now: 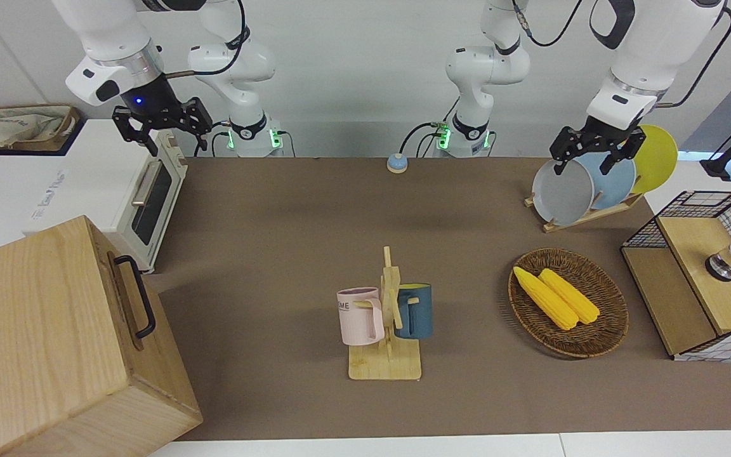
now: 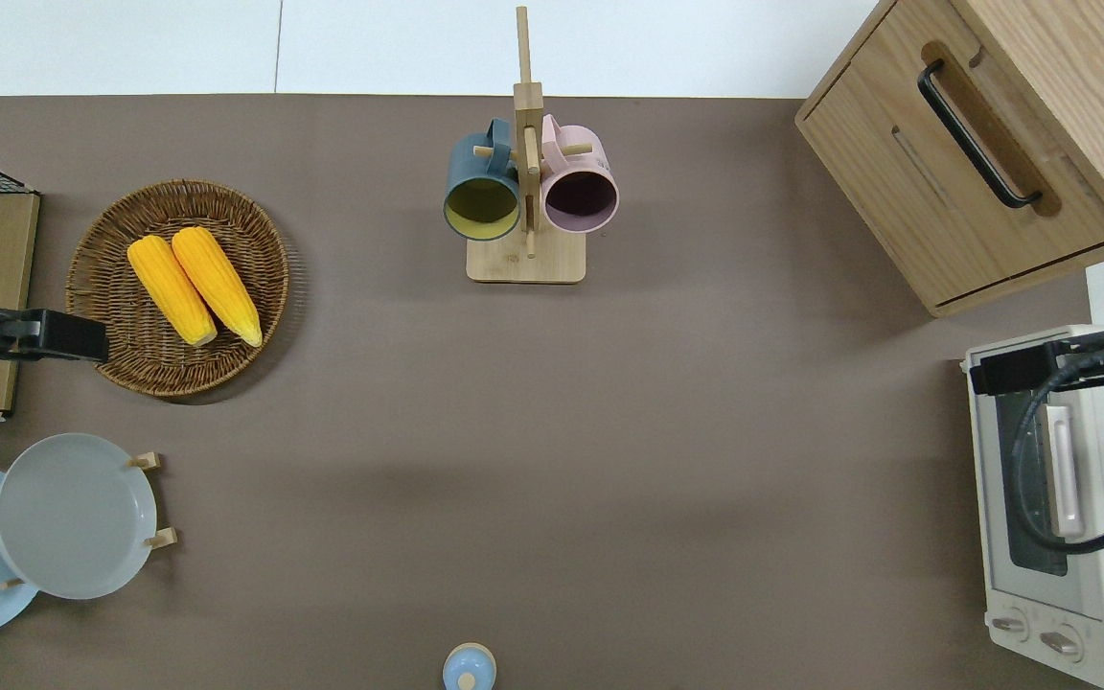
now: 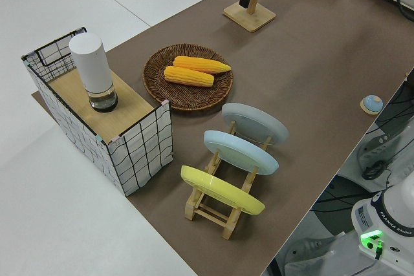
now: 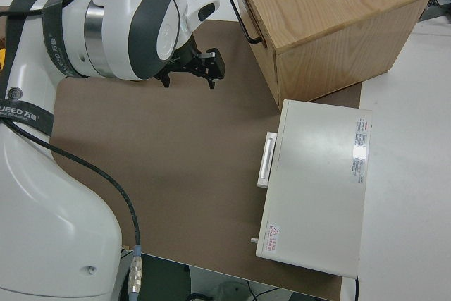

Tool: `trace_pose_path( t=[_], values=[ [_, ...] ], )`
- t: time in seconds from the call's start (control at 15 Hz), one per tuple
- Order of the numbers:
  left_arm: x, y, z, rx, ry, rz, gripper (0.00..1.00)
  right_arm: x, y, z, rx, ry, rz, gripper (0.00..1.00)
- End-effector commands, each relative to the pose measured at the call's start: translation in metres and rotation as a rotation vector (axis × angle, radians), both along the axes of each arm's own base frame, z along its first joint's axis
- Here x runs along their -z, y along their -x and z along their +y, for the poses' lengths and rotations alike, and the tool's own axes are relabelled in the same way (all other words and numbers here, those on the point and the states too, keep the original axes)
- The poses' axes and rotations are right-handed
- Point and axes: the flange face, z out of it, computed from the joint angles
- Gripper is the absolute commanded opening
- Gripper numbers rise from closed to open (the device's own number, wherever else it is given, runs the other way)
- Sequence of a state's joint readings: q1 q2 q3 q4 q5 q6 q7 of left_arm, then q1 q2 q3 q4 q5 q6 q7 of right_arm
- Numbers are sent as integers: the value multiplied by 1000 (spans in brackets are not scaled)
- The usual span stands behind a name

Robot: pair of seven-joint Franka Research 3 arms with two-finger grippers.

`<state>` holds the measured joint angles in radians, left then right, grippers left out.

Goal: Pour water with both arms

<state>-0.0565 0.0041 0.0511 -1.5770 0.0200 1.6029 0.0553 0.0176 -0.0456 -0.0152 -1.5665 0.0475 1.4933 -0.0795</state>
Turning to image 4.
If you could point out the white toaster oven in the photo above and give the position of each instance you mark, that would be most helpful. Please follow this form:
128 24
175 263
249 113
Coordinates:
317 191

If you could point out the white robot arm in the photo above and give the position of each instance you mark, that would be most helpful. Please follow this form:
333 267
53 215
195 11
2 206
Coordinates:
53 209

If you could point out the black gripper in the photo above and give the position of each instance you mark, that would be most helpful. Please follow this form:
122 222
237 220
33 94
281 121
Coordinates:
197 65

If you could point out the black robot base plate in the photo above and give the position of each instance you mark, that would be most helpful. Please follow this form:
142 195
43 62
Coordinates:
158 280

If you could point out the silver oven knob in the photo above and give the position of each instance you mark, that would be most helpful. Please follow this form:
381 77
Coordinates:
253 240

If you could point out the brown table mat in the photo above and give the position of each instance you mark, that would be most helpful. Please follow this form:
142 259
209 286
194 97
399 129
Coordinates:
176 156

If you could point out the wooden drawer cabinet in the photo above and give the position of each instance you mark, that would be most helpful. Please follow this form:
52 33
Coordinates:
334 15

